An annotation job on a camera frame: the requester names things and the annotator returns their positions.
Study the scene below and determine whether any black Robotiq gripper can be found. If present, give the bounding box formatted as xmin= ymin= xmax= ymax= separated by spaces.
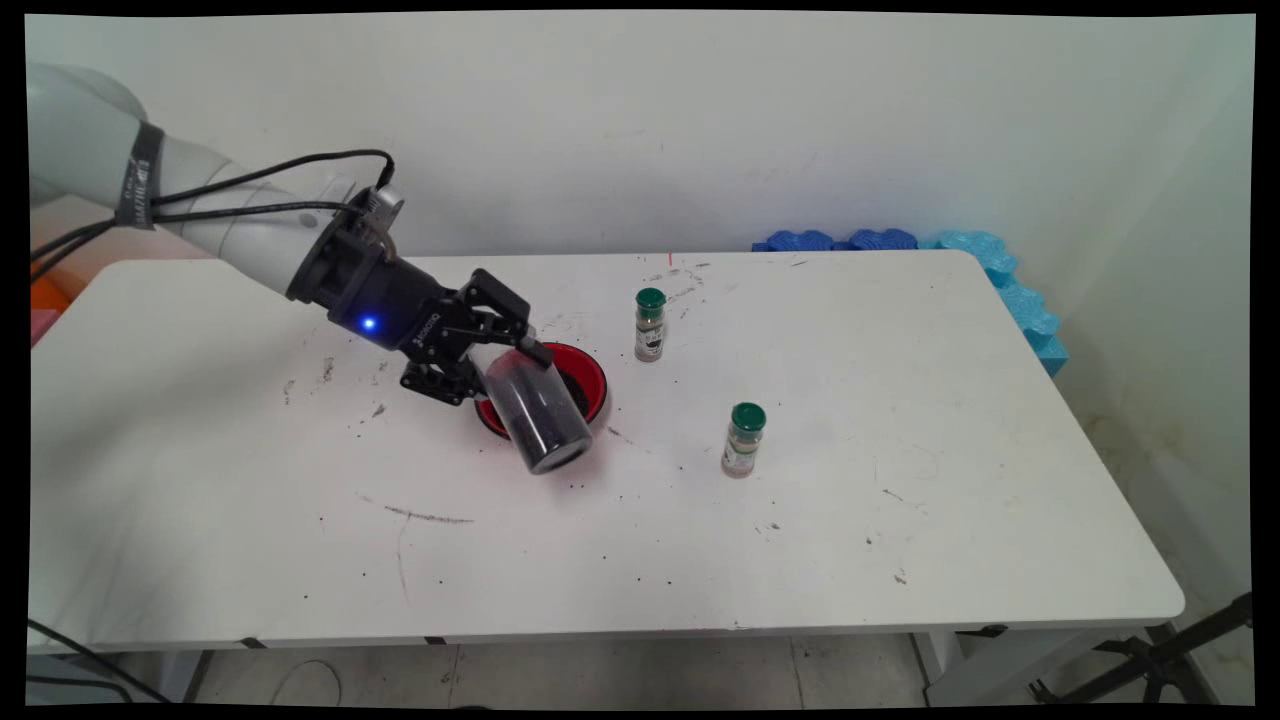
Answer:
xmin=288 ymin=210 xmax=554 ymax=407

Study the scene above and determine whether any clear plastic jar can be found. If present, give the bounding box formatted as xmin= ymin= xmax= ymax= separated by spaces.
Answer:
xmin=482 ymin=340 xmax=594 ymax=476

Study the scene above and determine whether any red bowl with black rim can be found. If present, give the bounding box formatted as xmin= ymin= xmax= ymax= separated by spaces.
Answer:
xmin=474 ymin=342 xmax=609 ymax=443

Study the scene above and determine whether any green-lid spice bottle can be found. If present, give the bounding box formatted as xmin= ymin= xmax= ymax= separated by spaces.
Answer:
xmin=633 ymin=288 xmax=668 ymax=363
xmin=721 ymin=402 xmax=768 ymax=479

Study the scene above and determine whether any light blue foam tile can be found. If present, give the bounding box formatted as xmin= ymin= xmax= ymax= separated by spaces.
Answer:
xmin=920 ymin=230 xmax=1069 ymax=379

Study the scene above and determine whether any black tripod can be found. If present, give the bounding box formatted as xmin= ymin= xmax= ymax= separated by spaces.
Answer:
xmin=1030 ymin=592 xmax=1254 ymax=705

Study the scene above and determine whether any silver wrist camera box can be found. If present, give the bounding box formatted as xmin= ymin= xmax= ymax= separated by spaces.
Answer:
xmin=362 ymin=183 xmax=407 ymax=229

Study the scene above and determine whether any black camera cable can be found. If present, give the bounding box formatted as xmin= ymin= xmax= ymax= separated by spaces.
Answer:
xmin=28 ymin=150 xmax=396 ymax=266

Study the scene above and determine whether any black velcro strap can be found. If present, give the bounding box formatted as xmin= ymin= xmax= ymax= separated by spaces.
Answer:
xmin=113 ymin=120 xmax=167 ymax=231

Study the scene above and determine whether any black hanging cable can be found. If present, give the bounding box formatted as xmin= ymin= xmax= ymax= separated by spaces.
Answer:
xmin=28 ymin=676 xmax=136 ymax=703
xmin=28 ymin=618 xmax=173 ymax=704

